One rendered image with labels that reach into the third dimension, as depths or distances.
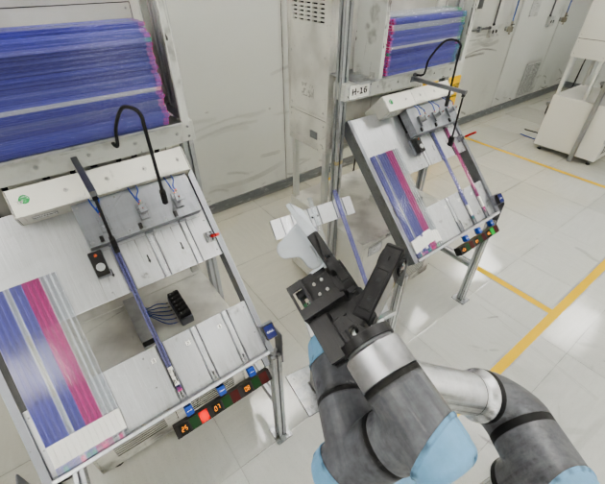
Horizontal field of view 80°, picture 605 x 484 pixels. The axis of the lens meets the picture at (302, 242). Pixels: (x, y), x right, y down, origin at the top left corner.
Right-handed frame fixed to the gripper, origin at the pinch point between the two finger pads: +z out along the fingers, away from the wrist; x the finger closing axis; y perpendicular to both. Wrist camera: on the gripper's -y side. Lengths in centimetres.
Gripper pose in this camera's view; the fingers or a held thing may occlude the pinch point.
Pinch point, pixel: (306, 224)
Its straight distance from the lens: 54.7
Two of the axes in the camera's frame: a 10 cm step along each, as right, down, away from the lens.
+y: -8.3, 5.6, 0.3
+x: 3.0, 4.0, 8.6
